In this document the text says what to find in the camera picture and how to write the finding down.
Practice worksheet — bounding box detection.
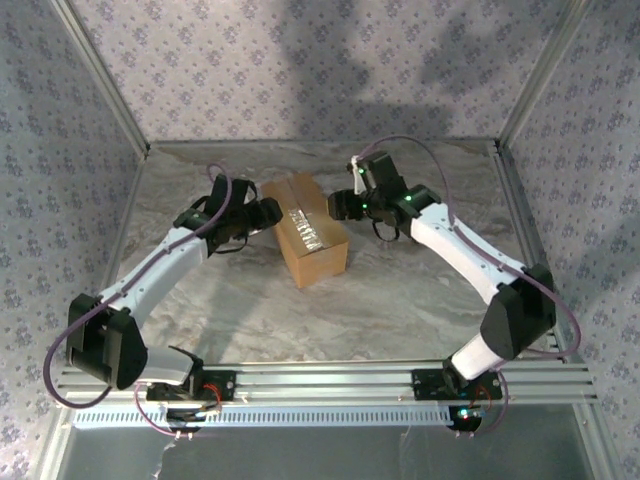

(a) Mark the brown cardboard express box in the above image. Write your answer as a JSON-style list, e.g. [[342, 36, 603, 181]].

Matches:
[[260, 171, 350, 290]]

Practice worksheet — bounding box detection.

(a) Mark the clear packing tape strip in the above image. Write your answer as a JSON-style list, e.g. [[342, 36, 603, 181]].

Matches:
[[287, 207, 326, 251]]

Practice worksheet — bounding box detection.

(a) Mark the black controller board with LED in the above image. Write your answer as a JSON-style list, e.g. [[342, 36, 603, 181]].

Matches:
[[446, 404, 487, 435]]

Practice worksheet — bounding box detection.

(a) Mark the grey metal panel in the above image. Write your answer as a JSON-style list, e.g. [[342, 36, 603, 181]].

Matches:
[[64, 427, 596, 480]]

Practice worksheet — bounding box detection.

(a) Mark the purple camera cable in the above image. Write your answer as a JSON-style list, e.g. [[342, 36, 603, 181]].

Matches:
[[43, 162, 234, 409], [355, 135, 583, 360]]

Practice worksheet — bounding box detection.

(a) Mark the thin aluminium floor rail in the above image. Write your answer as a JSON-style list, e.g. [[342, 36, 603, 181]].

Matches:
[[147, 139, 499, 149]]

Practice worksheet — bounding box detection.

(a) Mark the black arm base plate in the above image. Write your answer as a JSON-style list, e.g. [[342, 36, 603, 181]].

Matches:
[[410, 368, 504, 401], [144, 368, 239, 404]]

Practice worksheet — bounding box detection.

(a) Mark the aluminium mounting rail beam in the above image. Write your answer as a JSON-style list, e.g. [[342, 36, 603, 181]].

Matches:
[[57, 363, 600, 405]]

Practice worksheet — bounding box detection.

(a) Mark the white slotted cable duct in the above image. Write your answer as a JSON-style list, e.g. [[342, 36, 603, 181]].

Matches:
[[72, 403, 484, 429]]

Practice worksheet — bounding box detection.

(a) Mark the black connector bracket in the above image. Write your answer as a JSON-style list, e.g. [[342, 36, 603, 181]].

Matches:
[[164, 407, 224, 435]]

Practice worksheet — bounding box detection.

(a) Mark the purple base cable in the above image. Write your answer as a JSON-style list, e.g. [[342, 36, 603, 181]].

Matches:
[[134, 382, 221, 441], [454, 372, 510, 441]]

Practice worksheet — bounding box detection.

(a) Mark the short aluminium frame post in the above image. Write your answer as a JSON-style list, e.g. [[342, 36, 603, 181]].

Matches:
[[37, 399, 76, 480], [574, 402, 619, 480]]

